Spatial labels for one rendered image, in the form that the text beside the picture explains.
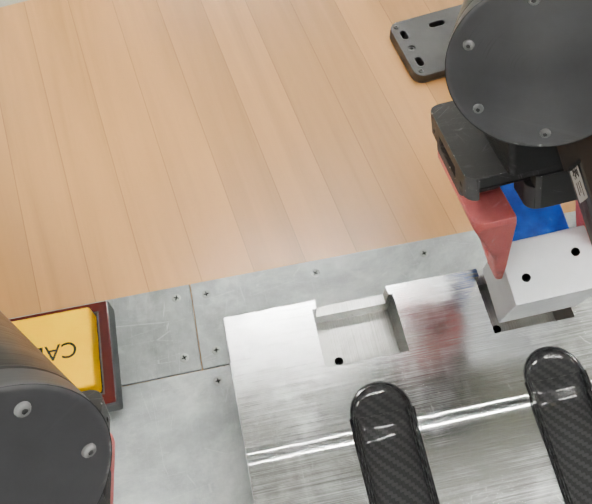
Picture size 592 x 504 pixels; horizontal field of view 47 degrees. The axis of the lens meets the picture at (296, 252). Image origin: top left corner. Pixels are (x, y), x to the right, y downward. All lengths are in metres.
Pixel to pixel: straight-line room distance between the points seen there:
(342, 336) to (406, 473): 0.10
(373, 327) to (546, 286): 0.12
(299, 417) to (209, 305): 0.16
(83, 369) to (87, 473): 0.33
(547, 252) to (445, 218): 0.19
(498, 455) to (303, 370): 0.12
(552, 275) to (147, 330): 0.30
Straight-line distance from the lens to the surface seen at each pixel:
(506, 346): 0.44
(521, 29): 0.22
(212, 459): 0.50
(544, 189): 0.33
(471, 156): 0.32
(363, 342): 0.45
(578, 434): 0.45
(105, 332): 0.52
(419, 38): 0.68
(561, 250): 0.40
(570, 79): 0.22
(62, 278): 0.57
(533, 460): 0.43
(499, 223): 0.33
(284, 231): 0.56
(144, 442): 0.51
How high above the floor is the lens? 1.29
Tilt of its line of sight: 63 degrees down
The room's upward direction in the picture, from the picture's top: 1 degrees counter-clockwise
